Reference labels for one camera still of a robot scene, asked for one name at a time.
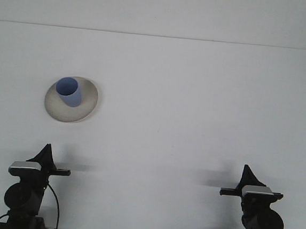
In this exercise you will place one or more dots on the pale round plate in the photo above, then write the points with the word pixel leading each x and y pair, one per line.
pixel 86 108

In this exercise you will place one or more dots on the pale blue cup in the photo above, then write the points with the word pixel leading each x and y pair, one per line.
pixel 72 99

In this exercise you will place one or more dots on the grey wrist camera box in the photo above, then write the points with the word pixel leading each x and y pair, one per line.
pixel 25 168
pixel 257 191

